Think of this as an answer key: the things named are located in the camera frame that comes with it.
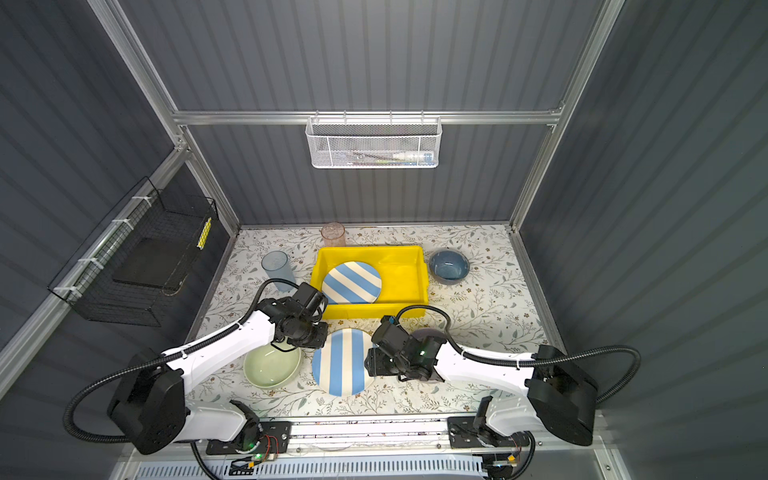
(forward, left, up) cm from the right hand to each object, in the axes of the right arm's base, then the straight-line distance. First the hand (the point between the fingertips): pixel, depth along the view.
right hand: (373, 367), depth 79 cm
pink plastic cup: (+44, +15, +6) cm, 47 cm away
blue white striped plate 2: (+2, +10, -6) cm, 12 cm away
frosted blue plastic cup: (+32, +33, +4) cm, 46 cm away
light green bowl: (+1, +29, -2) cm, 29 cm away
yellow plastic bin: (+32, -9, -5) cm, 33 cm away
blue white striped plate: (+29, +8, -2) cm, 30 cm away
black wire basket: (+13, +58, +26) cm, 65 cm away
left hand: (+7, +14, 0) cm, 16 cm away
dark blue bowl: (+36, -25, -4) cm, 45 cm away
